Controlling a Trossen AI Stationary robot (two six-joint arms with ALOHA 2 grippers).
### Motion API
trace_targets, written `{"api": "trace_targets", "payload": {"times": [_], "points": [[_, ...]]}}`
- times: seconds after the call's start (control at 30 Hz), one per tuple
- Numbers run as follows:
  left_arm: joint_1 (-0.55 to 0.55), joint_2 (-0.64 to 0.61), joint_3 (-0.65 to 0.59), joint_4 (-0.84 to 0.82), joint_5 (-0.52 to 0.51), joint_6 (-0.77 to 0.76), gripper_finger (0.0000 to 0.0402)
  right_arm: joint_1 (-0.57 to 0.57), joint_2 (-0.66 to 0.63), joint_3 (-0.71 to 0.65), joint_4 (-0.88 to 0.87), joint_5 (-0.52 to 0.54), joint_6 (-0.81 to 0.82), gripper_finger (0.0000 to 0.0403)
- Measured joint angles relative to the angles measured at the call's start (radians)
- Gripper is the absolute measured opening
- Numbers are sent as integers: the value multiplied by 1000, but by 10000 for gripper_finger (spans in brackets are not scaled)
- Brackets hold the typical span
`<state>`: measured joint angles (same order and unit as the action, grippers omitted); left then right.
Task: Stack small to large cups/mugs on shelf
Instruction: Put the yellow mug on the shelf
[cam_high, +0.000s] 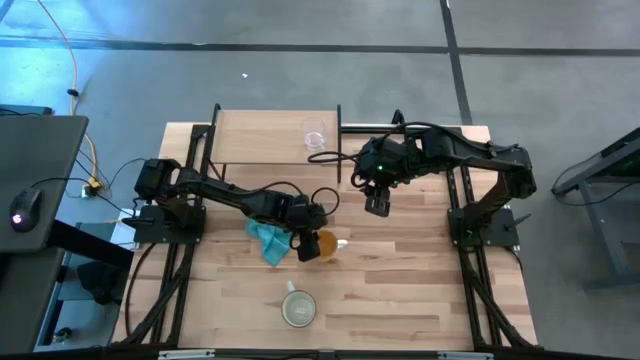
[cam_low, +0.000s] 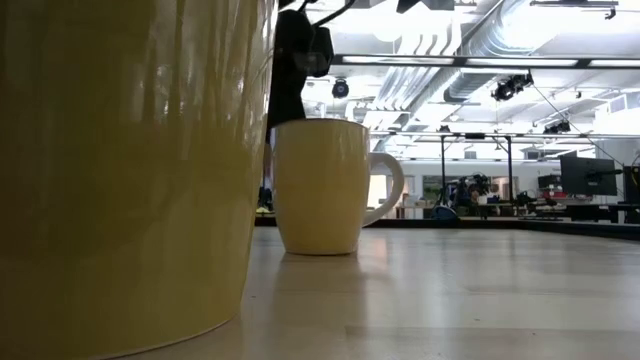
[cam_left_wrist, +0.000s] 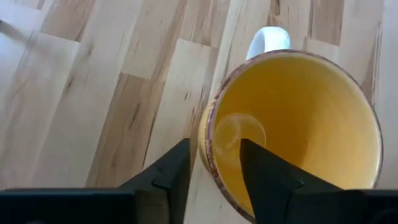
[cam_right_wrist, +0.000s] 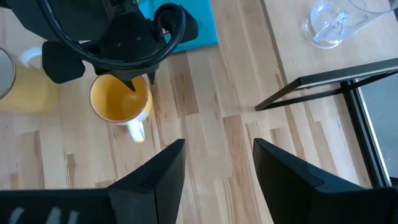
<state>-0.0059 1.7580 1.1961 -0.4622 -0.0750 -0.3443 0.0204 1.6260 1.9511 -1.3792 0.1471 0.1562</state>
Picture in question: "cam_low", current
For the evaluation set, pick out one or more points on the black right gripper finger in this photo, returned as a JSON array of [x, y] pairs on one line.
[[285, 100]]

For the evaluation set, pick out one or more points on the small yellow mug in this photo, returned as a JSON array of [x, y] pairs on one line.
[[320, 190]]

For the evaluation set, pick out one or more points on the large yellow mug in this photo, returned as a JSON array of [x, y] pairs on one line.
[[125, 175]]

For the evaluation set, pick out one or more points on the blue round object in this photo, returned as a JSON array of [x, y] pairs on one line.
[[444, 213]]

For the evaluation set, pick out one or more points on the black ceiling spotlight cluster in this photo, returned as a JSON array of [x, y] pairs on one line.
[[510, 87]]

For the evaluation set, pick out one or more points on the small black ceiling spotlight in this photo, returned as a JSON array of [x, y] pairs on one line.
[[557, 128]]

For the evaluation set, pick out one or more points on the red storage box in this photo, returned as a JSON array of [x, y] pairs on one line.
[[554, 194]]

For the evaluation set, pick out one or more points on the black computer monitor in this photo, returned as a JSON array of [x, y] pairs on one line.
[[587, 176]]

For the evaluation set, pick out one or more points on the round black ceiling camera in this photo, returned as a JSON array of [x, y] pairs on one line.
[[340, 89]]

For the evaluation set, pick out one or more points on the black stand frame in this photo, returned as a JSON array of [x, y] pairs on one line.
[[442, 175]]

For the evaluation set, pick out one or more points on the black metal table frame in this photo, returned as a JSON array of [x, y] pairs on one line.
[[550, 229]]

